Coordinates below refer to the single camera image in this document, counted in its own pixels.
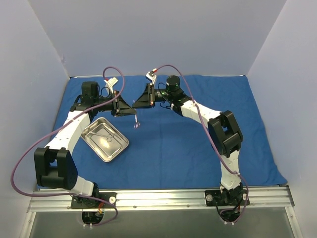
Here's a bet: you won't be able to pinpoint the blue surgical cloth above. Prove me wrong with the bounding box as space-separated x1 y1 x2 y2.
37 74 289 190

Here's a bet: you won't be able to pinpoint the steel surgical scissors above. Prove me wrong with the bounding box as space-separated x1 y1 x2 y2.
134 114 140 129

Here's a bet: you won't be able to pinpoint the front aluminium rail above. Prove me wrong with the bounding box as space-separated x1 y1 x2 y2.
27 186 295 212

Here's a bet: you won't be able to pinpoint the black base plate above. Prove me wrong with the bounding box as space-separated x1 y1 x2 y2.
70 191 117 209
204 189 247 207

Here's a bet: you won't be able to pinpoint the steel forceps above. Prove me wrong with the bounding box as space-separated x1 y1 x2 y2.
89 132 114 143

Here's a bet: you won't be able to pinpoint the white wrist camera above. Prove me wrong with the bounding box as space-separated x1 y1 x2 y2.
145 68 157 86
104 77 118 94

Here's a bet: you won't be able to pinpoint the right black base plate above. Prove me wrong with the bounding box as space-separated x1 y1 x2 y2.
204 189 247 207

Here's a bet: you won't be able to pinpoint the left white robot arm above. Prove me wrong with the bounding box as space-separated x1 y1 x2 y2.
34 77 136 208

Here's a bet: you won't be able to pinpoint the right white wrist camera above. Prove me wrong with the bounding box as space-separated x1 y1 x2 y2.
145 68 157 86

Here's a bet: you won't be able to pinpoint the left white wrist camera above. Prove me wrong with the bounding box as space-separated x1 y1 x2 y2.
104 77 118 94

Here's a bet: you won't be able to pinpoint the stainless steel instrument tray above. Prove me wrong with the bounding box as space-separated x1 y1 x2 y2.
81 118 129 163

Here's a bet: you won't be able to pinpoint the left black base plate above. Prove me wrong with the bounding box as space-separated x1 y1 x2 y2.
70 191 117 209

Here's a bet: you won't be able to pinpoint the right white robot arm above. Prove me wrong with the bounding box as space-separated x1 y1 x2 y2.
132 72 243 205

